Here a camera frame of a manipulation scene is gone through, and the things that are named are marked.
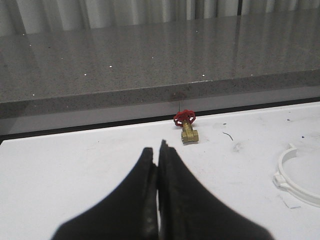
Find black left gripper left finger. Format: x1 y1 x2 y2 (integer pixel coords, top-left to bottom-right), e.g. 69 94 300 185
52 147 159 240

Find white half pipe clamp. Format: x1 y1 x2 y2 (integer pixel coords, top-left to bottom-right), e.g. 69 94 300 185
272 143 320 208

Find grey stone counter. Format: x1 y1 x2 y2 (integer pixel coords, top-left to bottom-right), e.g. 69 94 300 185
0 9 320 120

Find white pleated curtain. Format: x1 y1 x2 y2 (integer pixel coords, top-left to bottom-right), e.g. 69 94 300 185
0 0 320 37

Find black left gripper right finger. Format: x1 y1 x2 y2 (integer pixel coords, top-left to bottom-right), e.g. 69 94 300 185
158 140 273 240

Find brass valve red handwheel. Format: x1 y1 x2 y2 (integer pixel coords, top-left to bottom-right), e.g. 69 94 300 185
173 109 199 144

